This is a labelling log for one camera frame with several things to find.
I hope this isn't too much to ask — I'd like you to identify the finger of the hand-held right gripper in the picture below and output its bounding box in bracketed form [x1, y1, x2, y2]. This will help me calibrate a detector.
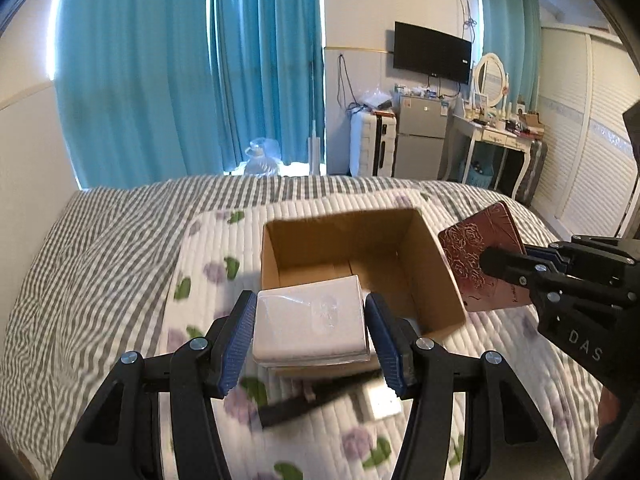
[523, 233, 640, 282]
[480, 245, 568, 307]

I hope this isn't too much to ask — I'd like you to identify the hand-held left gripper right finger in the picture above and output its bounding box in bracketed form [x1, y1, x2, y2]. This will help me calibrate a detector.
[364, 292, 576, 480]

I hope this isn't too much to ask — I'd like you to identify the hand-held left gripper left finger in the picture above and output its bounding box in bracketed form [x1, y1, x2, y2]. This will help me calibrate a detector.
[50, 290, 258, 480]

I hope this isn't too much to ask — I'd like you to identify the red-brown rose pattern notebook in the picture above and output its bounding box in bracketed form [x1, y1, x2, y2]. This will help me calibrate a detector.
[437, 201, 535, 312]

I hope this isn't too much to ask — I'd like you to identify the white rectangular box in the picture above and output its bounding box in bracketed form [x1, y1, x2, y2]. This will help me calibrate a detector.
[251, 275, 372, 367]

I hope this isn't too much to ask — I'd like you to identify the cardboard box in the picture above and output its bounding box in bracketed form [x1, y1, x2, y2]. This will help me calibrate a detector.
[261, 207, 468, 378]

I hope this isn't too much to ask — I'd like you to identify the small white flat box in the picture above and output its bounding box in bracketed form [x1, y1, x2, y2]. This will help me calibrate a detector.
[362, 381, 402, 421]

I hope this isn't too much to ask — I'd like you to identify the blue storage basket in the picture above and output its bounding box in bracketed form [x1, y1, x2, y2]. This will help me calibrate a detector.
[464, 159, 497, 189]

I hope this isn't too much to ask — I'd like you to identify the dark suitcase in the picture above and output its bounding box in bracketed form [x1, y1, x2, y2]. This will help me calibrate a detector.
[514, 139, 549, 206]

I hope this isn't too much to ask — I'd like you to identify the floral white quilt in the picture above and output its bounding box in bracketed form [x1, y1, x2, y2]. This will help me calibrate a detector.
[165, 187, 608, 480]

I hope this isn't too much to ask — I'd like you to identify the white dressing table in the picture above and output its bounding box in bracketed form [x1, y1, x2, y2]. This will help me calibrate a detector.
[451, 109, 545, 197]

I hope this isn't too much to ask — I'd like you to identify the white louvred wardrobe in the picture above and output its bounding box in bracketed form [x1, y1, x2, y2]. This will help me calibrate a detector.
[529, 24, 640, 241]

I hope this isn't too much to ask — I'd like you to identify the silver small refrigerator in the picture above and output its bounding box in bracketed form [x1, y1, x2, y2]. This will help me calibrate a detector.
[394, 94, 449, 179]

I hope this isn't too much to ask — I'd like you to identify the grey striped bed sheet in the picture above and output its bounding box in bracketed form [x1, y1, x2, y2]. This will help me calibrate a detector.
[0, 174, 568, 480]

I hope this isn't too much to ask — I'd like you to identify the white suitcase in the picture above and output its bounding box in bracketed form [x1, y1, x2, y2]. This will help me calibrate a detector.
[349, 109, 399, 178]

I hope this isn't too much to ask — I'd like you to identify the white oval vanity mirror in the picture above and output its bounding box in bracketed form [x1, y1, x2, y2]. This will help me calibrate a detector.
[472, 52, 507, 109]

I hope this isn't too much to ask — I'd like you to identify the clear water jug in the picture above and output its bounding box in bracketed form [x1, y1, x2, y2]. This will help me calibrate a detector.
[243, 137, 282, 177]

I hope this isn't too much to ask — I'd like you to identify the clear plastic bag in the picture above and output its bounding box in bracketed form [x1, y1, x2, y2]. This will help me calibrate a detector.
[356, 88, 397, 114]

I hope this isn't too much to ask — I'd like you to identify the teal curtain beside wardrobe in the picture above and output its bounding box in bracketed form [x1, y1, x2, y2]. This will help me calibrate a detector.
[475, 0, 543, 111]

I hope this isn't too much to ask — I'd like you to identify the narrow teal curtain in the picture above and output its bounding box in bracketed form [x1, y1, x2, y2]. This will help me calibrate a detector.
[209, 0, 327, 171]

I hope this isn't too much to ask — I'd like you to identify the wide teal curtain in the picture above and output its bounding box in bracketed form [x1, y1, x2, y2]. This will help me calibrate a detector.
[54, 0, 223, 191]

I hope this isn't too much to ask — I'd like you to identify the black wall television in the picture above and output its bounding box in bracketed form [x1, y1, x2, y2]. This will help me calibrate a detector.
[393, 21, 473, 86]

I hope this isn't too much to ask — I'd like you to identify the black hanging cable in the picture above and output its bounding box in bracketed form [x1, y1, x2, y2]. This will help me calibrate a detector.
[336, 54, 362, 112]

